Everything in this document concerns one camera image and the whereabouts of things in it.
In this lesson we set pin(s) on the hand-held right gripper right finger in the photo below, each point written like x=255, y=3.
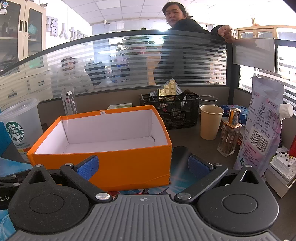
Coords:
x=198, y=168

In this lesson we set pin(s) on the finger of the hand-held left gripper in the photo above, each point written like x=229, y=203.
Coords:
x=9, y=181

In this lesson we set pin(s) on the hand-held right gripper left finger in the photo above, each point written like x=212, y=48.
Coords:
x=89, y=168

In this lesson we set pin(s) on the orange cardboard box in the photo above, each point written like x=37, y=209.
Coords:
x=129, y=164

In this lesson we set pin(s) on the printed desk mat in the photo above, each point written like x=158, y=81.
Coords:
x=13, y=166

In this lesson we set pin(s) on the blue paper bag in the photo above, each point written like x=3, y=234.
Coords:
x=4, y=139

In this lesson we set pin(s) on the perfume bottle with gold cap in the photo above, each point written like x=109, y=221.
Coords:
x=229, y=136

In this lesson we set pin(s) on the beige paper cup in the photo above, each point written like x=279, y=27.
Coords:
x=211, y=125

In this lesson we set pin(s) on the clear plastic cup green logo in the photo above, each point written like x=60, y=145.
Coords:
x=20, y=129

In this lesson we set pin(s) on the black mesh desk organizer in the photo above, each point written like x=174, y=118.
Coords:
x=182, y=115

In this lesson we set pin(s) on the round metal tin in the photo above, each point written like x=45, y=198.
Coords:
x=208, y=100

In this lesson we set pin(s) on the green and white flat box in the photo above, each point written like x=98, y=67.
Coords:
x=119, y=107

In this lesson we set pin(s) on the blue tissue packet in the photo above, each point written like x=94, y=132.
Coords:
x=242, y=115

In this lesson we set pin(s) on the narrow white carton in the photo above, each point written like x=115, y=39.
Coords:
x=67, y=102

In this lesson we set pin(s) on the white spout pouch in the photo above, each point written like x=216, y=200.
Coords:
x=263, y=120

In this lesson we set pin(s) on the white open carton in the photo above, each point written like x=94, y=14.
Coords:
x=277, y=185

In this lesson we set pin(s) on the yellow pill blister pack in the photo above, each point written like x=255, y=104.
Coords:
x=168, y=89

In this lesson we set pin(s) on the white circuit breaker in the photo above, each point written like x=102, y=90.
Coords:
x=283, y=163

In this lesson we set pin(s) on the frosted striped glass partition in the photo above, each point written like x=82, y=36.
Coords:
x=111, y=69

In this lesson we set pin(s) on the grey partition panel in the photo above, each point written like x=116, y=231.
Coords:
x=253, y=54

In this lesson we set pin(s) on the green potted plant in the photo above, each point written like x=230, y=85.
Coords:
x=138, y=45

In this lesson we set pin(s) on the glass door cabinet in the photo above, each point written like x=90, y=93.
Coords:
x=20, y=34

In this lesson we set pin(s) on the wooden frame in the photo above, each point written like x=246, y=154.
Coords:
x=259, y=29

